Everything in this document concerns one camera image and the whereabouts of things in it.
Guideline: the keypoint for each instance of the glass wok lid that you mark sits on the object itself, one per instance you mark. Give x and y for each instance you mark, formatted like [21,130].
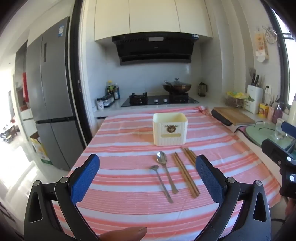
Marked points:
[177,83]

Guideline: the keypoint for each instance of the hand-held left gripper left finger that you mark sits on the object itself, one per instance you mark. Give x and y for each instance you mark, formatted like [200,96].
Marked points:
[85,178]

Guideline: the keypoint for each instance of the white bottle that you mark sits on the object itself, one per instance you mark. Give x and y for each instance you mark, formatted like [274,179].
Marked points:
[291,111]

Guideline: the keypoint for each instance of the black oblong object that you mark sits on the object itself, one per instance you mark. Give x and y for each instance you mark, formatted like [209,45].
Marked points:
[220,117]

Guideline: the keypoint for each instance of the dark wok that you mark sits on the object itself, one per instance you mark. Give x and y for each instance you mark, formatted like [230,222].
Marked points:
[177,89]

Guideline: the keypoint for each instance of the set of wooden chopsticks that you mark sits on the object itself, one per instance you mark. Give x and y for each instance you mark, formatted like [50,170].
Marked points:
[186,176]

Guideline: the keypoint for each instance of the printed cardboard box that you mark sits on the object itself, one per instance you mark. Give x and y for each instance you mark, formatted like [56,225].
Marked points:
[40,150]

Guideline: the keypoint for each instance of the grey refrigerator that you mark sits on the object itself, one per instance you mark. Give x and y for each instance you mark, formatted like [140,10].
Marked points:
[50,81]

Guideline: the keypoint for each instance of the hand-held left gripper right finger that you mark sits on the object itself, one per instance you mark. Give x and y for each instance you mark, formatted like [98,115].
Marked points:
[205,176]

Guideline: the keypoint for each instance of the pale green tray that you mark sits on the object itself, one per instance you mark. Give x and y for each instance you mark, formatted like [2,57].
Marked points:
[259,134]

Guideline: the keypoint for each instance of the clear glass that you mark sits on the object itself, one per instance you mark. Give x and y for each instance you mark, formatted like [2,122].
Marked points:
[278,132]

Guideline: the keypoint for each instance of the cream ribbed utensil box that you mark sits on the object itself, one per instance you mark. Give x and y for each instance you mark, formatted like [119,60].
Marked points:
[170,122]

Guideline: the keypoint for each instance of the pink striped tablecloth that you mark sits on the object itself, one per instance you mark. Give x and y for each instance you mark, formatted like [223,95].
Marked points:
[120,139]

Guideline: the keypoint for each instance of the large steel spoon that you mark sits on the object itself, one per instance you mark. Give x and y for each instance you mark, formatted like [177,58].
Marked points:
[161,157]

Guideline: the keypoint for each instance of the printed wall hanging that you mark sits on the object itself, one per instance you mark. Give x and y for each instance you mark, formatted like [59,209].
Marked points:
[260,47]

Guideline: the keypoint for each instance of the purple bottle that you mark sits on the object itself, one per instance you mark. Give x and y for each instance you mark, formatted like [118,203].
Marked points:
[276,113]

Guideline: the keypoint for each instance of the dark sauce bottle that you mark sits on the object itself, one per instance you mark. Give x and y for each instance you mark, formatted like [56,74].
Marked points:
[116,92]

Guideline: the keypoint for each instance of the cream upper cabinets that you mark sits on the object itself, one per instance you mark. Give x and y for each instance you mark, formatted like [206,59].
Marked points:
[150,16]

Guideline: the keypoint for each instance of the dark wooden furniture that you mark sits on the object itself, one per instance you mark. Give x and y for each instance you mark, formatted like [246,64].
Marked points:
[9,134]

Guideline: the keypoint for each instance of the wooden cutting board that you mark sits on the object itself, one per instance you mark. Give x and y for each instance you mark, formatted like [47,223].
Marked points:
[235,115]

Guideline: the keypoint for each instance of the black range hood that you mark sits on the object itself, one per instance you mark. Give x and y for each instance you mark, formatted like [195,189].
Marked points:
[155,51]

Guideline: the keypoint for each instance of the person's left hand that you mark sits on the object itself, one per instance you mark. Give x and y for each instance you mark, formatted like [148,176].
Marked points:
[124,234]

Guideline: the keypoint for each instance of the white knife block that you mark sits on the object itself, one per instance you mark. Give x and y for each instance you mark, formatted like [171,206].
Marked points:
[254,99]

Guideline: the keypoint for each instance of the black gas stove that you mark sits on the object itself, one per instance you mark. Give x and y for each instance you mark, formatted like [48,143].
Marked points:
[159,100]

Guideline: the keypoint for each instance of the red cloth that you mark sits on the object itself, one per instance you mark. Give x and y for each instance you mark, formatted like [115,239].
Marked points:
[25,85]

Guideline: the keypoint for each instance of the small steel spoon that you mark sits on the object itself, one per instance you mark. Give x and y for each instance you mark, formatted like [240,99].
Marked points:
[154,168]

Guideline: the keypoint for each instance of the dark french press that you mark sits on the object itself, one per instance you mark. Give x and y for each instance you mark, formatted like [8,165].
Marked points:
[202,90]

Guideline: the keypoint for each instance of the white spice jar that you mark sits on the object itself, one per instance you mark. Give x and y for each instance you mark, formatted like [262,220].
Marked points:
[100,103]

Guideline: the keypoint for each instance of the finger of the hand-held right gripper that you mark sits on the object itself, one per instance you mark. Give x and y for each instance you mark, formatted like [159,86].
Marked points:
[277,150]
[289,128]

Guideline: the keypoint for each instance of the person's right hand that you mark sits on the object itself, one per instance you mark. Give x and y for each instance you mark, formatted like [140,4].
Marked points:
[291,208]

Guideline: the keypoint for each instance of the pink utensil cup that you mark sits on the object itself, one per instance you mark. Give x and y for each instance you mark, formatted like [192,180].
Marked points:
[270,112]

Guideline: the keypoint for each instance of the yellow box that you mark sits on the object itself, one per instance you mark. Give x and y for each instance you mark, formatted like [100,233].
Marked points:
[263,111]

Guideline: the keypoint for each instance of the dark window frame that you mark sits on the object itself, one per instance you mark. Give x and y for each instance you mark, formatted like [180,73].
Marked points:
[283,69]

